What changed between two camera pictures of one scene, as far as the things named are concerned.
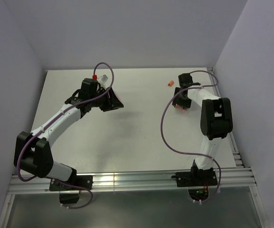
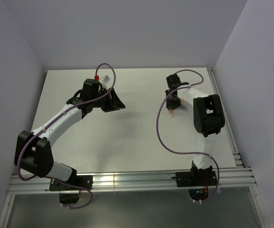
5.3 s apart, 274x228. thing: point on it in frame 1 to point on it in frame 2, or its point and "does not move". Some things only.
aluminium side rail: [226, 120] does not move
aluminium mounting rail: [240, 177] does not move
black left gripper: [112, 103] does not move
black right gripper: [186, 104] to [169, 104]
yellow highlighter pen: [183, 110] to [172, 113]
